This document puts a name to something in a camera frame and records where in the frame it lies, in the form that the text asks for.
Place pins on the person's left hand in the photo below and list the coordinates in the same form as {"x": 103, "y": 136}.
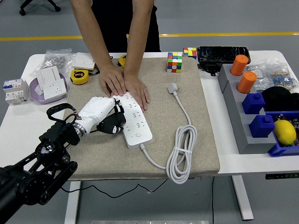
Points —
{"x": 136, "y": 89}

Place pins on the person's right hand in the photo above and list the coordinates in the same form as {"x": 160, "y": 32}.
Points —
{"x": 112, "y": 79}

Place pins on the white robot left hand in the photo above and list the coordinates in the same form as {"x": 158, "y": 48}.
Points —
{"x": 95, "y": 109}

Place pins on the black plug adapter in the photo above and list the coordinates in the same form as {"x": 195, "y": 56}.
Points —
{"x": 108, "y": 122}

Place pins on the white power strip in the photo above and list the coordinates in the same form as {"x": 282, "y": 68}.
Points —
{"x": 137, "y": 130}

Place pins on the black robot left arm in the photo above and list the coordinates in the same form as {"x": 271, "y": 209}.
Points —
{"x": 53, "y": 140}

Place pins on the person's right forearm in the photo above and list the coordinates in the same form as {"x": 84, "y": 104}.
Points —
{"x": 93, "y": 35}

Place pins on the person's left forearm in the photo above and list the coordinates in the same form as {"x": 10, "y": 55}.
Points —
{"x": 137, "y": 35}

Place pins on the small yellow tape measure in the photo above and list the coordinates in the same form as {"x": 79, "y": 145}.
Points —
{"x": 121, "y": 61}

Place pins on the yellow black tape measure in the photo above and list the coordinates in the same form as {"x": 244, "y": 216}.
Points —
{"x": 79, "y": 77}

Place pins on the large colourful puzzle cube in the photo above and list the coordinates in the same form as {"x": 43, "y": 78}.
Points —
{"x": 174, "y": 63}

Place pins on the grey-brown mat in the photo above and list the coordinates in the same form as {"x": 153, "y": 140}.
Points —
{"x": 105, "y": 158}

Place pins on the person's body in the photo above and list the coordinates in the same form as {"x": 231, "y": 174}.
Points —
{"x": 116, "y": 23}

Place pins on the purple bowl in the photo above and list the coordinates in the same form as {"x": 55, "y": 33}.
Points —
{"x": 37, "y": 96}

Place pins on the clear bag of metal parts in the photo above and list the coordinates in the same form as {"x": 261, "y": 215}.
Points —
{"x": 54, "y": 61}

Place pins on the small colourful puzzle cube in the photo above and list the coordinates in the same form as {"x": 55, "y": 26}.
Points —
{"x": 189, "y": 53}

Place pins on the small black device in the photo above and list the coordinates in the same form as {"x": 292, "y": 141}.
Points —
{"x": 210, "y": 67}

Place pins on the white circuit breaker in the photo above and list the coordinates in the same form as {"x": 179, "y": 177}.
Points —
{"x": 15, "y": 92}

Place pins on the long black box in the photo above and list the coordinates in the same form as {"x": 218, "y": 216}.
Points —
{"x": 219, "y": 54}

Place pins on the white table leg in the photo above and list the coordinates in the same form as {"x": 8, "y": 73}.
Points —
{"x": 73, "y": 206}
{"x": 241, "y": 198}

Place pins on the grey block holder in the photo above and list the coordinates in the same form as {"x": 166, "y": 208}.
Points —
{"x": 236, "y": 112}

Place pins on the orange cylinder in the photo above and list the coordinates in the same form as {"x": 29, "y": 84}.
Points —
{"x": 246, "y": 82}
{"x": 238, "y": 65}

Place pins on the black office chair base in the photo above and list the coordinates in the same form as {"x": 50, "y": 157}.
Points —
{"x": 22, "y": 11}

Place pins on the blue block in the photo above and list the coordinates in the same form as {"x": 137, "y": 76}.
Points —
{"x": 261, "y": 127}
{"x": 253, "y": 103}

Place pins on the clear bag of small parts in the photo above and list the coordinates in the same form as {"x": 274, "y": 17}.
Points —
{"x": 255, "y": 70}

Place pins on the black cloth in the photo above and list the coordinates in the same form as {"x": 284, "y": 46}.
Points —
{"x": 278, "y": 99}

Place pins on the clear bag of blue components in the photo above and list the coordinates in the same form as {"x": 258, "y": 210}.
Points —
{"x": 282, "y": 80}

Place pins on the yellow lemon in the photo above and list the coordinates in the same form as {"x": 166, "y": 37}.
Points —
{"x": 284, "y": 133}

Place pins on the blue plastic bin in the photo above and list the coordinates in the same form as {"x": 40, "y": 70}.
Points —
{"x": 280, "y": 150}

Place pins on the black table control panel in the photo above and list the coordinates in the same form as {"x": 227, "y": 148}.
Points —
{"x": 280, "y": 176}

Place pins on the flat white switch panel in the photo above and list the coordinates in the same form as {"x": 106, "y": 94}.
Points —
{"x": 83, "y": 61}

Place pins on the white wall socket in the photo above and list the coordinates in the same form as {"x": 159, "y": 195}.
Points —
{"x": 54, "y": 89}

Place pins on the white rocker switch panel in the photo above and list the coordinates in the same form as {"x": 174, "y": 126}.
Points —
{"x": 47, "y": 74}

